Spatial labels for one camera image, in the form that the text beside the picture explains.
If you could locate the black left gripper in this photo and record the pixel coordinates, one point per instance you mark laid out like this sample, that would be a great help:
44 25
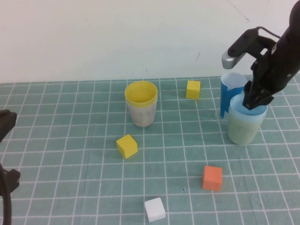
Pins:
7 123

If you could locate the light blue plastic cup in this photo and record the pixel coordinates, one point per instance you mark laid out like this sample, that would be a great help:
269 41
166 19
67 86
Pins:
236 106

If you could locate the yellow plastic cup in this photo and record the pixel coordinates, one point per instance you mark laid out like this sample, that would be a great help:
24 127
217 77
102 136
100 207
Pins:
140 93

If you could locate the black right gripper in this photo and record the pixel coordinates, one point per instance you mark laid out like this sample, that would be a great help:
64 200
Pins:
279 68

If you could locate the orange foam cube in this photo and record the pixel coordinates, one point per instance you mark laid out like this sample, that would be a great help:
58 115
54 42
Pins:
212 179

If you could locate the green checked tablecloth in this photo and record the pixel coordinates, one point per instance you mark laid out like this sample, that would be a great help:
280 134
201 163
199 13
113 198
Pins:
70 145

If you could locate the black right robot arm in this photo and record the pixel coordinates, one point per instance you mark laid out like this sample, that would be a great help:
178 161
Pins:
294 23

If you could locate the white cup pink inside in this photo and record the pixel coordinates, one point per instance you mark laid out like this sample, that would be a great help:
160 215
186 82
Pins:
141 117

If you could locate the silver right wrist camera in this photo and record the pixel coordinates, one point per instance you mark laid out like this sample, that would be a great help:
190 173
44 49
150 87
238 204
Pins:
230 61

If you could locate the pale green plastic cup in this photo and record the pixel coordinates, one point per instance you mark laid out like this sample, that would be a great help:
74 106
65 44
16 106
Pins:
243 133

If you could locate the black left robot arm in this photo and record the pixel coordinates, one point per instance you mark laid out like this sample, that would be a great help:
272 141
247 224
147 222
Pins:
12 180

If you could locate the blue paper wrapped clear glass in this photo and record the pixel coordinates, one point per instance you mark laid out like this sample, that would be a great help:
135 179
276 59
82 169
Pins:
225 98

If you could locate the yellow foam cube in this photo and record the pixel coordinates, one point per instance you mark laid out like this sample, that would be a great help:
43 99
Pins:
192 91
126 146

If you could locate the white foam cube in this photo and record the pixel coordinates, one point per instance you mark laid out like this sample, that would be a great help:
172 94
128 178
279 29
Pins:
154 209

